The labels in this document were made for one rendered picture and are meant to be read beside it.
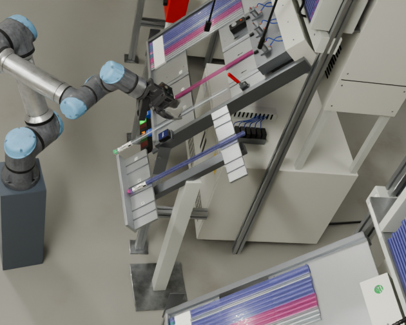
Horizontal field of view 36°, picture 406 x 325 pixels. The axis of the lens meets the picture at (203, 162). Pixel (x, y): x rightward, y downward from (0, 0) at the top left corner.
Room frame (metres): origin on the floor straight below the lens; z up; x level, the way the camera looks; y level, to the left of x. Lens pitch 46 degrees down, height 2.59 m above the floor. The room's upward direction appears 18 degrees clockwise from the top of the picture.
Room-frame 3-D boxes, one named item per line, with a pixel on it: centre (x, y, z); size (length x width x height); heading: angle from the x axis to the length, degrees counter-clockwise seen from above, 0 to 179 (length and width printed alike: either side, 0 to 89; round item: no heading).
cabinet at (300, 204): (2.33, -0.28, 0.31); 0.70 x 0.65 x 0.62; 19
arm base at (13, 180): (1.55, 0.69, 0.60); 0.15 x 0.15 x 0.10
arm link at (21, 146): (1.56, 0.69, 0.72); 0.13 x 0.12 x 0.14; 163
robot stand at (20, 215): (1.55, 0.69, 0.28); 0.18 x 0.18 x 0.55; 33
